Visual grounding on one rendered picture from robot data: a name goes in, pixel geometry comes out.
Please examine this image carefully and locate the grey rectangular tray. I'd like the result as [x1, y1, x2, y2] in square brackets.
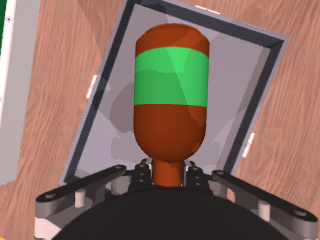
[58, 0, 291, 186]

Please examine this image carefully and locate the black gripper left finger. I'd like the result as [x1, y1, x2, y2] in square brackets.
[34, 156, 154, 240]

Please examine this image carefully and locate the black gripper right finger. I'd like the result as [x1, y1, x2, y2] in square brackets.
[182, 159, 318, 240]

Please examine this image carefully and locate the brown bottle with green label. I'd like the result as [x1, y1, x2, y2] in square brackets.
[133, 23, 210, 187]

